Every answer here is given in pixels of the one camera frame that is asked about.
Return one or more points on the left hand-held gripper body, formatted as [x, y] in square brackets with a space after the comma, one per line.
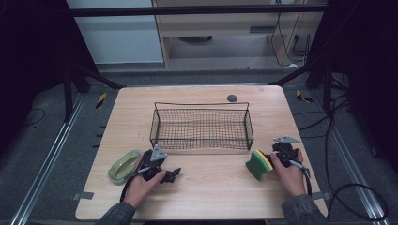
[153, 164]

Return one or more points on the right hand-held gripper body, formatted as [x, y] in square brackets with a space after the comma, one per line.
[286, 151]

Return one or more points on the green and yellow sponge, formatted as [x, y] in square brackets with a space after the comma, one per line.
[258, 165]

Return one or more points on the person's left hand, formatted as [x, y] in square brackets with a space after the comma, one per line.
[140, 189]

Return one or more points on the person's right hand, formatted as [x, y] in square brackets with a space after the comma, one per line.
[291, 179]

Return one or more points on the green soap dish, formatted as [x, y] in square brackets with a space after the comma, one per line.
[122, 167]

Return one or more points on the yellow black striped tape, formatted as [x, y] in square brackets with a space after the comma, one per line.
[101, 100]
[303, 97]

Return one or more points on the grey tape strip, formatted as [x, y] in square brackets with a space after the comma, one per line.
[83, 195]
[322, 196]

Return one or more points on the dark round table grommet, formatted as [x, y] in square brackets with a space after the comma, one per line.
[232, 98]

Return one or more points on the black metal stand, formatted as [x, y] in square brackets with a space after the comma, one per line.
[67, 93]
[327, 90]

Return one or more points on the black curtain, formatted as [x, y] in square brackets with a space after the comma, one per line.
[31, 62]
[369, 62]

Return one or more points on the white cabinet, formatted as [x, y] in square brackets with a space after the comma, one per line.
[119, 40]

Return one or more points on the wooden desk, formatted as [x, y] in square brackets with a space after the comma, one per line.
[219, 28]

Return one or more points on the aluminium floor rail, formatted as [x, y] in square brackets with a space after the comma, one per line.
[47, 159]
[353, 168]

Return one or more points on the black horizontal frame bar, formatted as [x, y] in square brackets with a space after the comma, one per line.
[187, 11]

